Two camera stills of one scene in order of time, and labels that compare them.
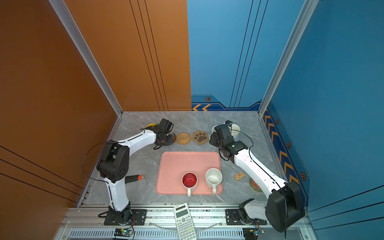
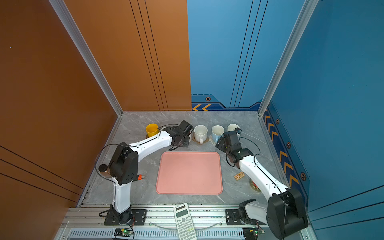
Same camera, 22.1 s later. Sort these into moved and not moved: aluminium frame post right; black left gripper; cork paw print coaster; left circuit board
Moved: black left gripper
Not moved: aluminium frame post right; left circuit board; cork paw print coaster
